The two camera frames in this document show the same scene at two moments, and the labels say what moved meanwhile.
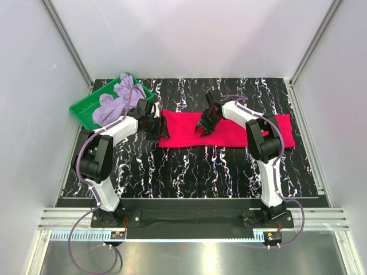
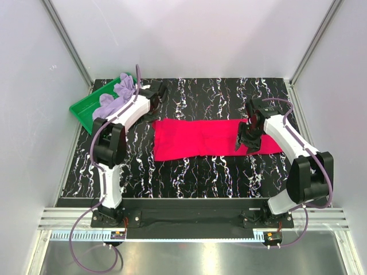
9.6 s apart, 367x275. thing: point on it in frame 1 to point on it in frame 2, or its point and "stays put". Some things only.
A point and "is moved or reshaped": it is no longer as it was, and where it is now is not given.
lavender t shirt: [112, 109] stays put
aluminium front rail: [314, 218] stays put
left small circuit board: [116, 235] stays put
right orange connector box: [272, 238] stays put
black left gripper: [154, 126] to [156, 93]
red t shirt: [182, 124] is moved or reshaped
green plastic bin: [82, 110] stays put
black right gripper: [203, 122] to [253, 147]
